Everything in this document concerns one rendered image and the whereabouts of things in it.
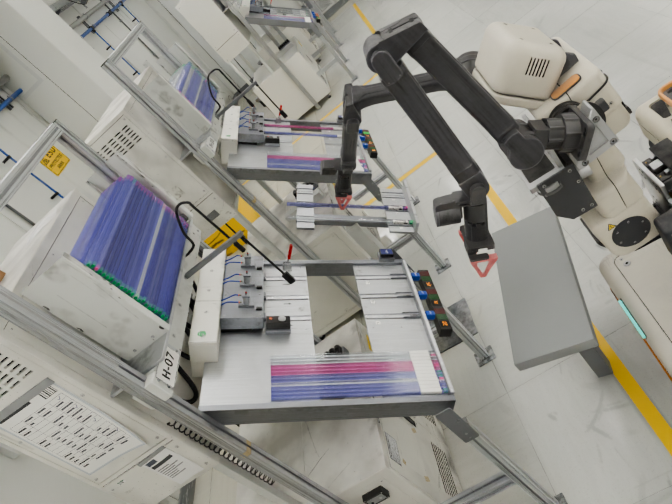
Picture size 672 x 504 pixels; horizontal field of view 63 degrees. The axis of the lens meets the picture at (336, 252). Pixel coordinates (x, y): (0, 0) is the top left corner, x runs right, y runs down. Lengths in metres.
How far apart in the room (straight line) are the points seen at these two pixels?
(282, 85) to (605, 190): 5.00
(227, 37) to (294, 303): 4.57
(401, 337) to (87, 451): 0.97
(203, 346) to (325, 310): 1.65
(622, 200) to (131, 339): 1.35
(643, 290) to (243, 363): 1.37
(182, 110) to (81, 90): 2.11
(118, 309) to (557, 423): 1.64
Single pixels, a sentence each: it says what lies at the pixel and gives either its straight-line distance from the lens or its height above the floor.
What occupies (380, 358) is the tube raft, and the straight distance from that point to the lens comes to 1.71.
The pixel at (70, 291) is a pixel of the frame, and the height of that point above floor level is 1.64.
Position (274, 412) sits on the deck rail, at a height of 1.05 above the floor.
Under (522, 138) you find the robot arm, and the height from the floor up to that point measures 1.28.
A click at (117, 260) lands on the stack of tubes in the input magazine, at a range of 1.57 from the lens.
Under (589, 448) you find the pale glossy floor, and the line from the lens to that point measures 2.27.
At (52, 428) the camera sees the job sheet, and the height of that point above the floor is 1.43.
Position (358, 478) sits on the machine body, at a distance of 1.88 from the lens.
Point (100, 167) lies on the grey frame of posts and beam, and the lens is 1.97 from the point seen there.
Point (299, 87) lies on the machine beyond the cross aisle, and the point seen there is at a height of 0.33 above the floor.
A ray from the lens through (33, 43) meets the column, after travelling 4.78.
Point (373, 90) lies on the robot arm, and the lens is 1.71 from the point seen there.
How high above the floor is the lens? 1.95
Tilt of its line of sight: 30 degrees down
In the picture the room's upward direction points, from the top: 46 degrees counter-clockwise
